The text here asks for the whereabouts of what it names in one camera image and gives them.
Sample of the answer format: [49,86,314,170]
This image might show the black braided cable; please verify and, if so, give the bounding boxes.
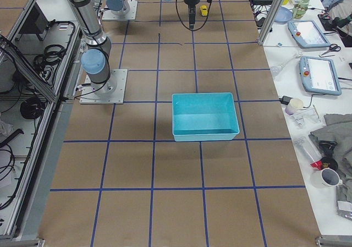
[175,0,212,32]

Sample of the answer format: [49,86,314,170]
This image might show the grey cloth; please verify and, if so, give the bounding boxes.
[309,114,351,189]

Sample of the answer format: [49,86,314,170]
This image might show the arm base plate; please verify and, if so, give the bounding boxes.
[79,69,128,105]
[102,0,138,21]

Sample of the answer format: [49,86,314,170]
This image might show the white mug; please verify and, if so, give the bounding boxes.
[310,168,343,188]

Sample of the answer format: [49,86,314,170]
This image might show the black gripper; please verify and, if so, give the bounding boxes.
[184,0,200,29]

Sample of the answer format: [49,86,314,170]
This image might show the far teach pendant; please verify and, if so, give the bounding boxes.
[287,20,331,48]

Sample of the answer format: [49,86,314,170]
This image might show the paper cup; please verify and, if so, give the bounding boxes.
[285,98,304,115]

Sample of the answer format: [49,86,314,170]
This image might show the blue plastic plate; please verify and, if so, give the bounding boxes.
[274,6,293,24]

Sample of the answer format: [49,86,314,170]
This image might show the yellow beetle toy car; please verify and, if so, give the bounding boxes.
[200,5,208,17]

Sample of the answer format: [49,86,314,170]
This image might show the scissors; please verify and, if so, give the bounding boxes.
[319,43,341,57]

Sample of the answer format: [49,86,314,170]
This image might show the turquoise plastic bin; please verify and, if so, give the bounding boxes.
[172,92,240,141]

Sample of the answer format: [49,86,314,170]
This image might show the teach pendant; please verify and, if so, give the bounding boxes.
[299,56,342,96]
[287,20,331,48]

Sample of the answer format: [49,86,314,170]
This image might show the near teach pendant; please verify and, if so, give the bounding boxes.
[299,56,342,96]

